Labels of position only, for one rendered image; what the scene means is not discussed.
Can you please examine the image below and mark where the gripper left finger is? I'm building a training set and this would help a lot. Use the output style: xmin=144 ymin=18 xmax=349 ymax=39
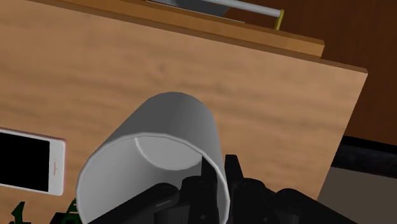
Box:
xmin=88 ymin=156 xmax=220 ymax=224

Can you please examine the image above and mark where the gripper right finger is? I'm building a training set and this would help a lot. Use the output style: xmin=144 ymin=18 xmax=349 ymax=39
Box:
xmin=224 ymin=154 xmax=358 ymax=224

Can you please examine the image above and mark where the grey cup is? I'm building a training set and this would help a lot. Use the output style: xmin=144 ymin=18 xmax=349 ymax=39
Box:
xmin=75 ymin=91 xmax=231 ymax=224

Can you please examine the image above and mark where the dark green figure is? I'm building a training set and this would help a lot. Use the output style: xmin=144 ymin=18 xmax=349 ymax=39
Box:
xmin=10 ymin=198 xmax=83 ymax=224

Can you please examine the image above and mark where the white phone with black screen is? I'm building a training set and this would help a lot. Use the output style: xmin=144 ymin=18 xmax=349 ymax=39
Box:
xmin=0 ymin=127 xmax=67 ymax=197

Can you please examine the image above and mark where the wooden desk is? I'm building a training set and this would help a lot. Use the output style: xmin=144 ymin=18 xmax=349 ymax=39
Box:
xmin=0 ymin=0 xmax=369 ymax=224

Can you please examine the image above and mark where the white rod with yellow end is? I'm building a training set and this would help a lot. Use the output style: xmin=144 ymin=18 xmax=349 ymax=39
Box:
xmin=201 ymin=0 xmax=285 ymax=31

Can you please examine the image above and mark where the grey flat panel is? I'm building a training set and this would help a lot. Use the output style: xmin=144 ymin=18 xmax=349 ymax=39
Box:
xmin=148 ymin=0 xmax=246 ymax=24

